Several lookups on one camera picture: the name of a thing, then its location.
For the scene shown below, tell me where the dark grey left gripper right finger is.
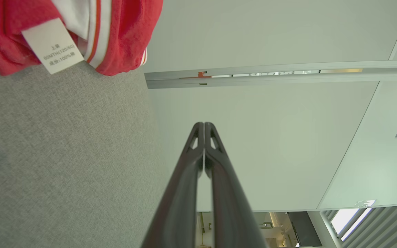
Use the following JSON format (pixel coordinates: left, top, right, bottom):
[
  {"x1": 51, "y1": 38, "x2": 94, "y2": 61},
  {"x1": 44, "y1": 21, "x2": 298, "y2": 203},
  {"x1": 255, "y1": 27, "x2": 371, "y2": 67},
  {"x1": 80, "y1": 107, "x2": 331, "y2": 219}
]
[{"x1": 204, "y1": 122, "x2": 267, "y2": 248}]

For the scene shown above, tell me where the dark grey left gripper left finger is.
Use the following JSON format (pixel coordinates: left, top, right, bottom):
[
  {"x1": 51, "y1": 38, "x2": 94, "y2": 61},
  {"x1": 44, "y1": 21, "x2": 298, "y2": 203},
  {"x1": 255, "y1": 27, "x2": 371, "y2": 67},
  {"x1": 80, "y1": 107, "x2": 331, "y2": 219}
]
[{"x1": 142, "y1": 122, "x2": 204, "y2": 248}]

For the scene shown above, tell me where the red basketball jersey white trim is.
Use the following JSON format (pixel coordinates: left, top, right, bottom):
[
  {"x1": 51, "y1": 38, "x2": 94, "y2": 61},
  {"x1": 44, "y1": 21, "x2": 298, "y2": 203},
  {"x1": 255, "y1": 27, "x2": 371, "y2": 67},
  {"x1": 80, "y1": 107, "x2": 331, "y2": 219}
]
[{"x1": 0, "y1": 0, "x2": 164, "y2": 76}]

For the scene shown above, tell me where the black panel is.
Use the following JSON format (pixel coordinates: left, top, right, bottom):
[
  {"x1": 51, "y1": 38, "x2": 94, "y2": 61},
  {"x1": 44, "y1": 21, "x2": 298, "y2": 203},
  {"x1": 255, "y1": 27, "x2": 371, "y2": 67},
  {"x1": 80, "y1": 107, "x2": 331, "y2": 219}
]
[{"x1": 287, "y1": 211, "x2": 323, "y2": 247}]

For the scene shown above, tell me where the grey slatted louvre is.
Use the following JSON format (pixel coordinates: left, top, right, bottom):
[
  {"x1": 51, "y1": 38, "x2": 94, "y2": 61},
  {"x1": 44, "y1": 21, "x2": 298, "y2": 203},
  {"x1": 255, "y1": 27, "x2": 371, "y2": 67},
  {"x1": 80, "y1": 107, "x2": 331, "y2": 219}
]
[{"x1": 323, "y1": 205, "x2": 397, "y2": 248}]

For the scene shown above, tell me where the grey partition post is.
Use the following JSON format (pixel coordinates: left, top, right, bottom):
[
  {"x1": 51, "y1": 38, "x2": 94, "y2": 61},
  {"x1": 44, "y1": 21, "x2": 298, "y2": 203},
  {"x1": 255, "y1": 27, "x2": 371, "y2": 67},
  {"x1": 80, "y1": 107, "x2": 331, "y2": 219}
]
[
  {"x1": 146, "y1": 71, "x2": 397, "y2": 90},
  {"x1": 144, "y1": 60, "x2": 397, "y2": 81}
]

